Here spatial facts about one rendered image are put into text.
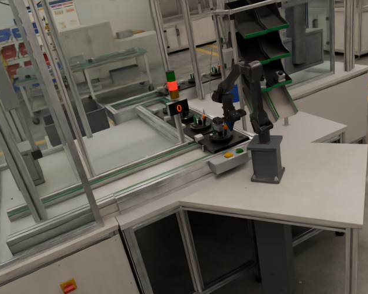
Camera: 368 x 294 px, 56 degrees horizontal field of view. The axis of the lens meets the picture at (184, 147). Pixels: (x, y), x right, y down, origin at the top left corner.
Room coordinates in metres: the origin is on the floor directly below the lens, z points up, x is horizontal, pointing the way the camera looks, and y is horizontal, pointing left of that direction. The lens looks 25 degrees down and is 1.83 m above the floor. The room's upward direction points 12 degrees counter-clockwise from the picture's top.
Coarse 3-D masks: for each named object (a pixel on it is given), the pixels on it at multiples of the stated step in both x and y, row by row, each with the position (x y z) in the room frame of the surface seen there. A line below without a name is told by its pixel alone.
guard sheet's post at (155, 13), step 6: (150, 0) 1.94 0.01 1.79; (156, 6) 1.95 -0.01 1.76; (156, 12) 1.95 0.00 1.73; (156, 18) 1.94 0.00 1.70; (156, 24) 1.94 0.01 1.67; (162, 36) 1.95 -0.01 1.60; (162, 42) 1.95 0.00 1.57; (162, 48) 1.94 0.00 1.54; (162, 54) 1.94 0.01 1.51; (168, 60) 1.95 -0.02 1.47; (168, 66) 1.95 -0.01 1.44; (180, 120) 1.95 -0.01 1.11; (180, 126) 1.95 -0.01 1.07; (180, 132) 1.94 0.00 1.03; (180, 138) 1.94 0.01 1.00
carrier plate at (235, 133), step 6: (234, 132) 1.92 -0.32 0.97; (204, 138) 1.93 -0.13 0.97; (234, 138) 1.84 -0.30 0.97; (240, 138) 1.82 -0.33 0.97; (246, 138) 1.81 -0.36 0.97; (204, 144) 1.84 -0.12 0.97; (210, 144) 1.83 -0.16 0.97; (216, 144) 1.81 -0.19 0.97; (222, 144) 1.80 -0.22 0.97; (228, 144) 1.78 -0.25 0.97; (210, 150) 1.77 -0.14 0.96; (216, 150) 1.74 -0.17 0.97; (222, 150) 1.75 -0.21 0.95
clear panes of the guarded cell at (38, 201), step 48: (0, 0) 1.38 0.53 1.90; (0, 48) 1.36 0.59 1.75; (0, 96) 1.34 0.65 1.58; (48, 96) 1.40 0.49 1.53; (0, 144) 1.31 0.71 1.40; (48, 144) 1.37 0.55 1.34; (0, 192) 1.28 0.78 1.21; (48, 192) 1.35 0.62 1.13; (0, 240) 1.25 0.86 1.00; (48, 240) 1.32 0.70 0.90
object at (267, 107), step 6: (246, 90) 2.06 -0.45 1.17; (246, 96) 1.99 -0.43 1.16; (264, 96) 2.02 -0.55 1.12; (246, 102) 1.99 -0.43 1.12; (264, 102) 2.00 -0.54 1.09; (252, 108) 1.97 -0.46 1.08; (264, 108) 1.97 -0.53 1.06; (270, 108) 1.95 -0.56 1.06; (270, 114) 1.94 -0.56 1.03; (276, 114) 1.89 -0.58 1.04; (270, 120) 1.91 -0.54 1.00; (276, 120) 1.89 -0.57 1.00
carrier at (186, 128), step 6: (198, 114) 2.18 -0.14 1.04; (198, 120) 2.11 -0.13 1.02; (210, 120) 2.20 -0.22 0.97; (186, 126) 2.19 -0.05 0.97; (192, 126) 2.12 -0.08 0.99; (198, 126) 2.10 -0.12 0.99; (204, 126) 2.07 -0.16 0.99; (210, 126) 2.09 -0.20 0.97; (186, 132) 2.08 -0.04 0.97; (192, 132) 2.06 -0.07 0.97; (198, 132) 2.04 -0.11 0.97; (204, 132) 2.02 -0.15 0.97; (210, 132) 2.01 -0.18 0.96; (192, 138) 1.99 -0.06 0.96
